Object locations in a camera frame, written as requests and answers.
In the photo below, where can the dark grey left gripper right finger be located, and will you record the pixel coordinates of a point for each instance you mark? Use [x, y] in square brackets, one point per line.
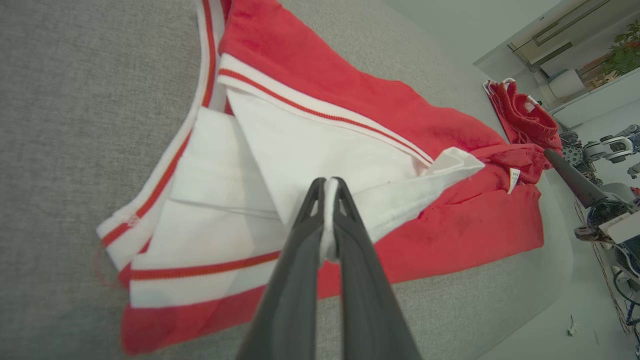
[365, 295]

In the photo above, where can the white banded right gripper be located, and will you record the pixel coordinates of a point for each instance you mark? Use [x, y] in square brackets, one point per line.
[612, 220]

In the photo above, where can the red jersey shirt white trim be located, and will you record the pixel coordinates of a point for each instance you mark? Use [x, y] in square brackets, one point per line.
[350, 100]

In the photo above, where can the white counter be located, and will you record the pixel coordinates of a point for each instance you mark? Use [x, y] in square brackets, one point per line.
[600, 105]

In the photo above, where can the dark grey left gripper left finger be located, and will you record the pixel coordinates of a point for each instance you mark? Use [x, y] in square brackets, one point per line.
[292, 290]

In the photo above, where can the green potted plant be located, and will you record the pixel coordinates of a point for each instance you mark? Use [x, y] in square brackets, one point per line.
[625, 50]

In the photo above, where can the small white floor debris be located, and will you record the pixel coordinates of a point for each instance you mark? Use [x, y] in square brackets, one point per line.
[573, 327]

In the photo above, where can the red shorts with white stripes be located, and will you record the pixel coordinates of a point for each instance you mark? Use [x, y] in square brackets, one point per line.
[530, 120]

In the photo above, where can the grey background robot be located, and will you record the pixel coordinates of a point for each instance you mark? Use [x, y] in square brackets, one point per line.
[607, 147]

